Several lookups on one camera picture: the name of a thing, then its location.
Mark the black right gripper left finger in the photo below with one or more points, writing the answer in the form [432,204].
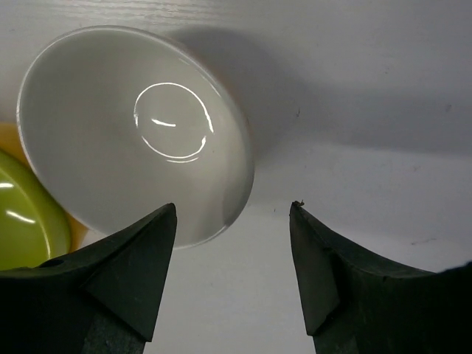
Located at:
[103,298]

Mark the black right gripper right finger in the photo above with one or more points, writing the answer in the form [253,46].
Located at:
[356,301]

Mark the lime green plastic bowl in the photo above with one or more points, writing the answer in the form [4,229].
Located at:
[34,228]

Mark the white ceramic bowl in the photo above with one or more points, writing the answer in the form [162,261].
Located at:
[116,122]

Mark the orange plastic bowl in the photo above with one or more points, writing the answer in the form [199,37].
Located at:
[11,144]

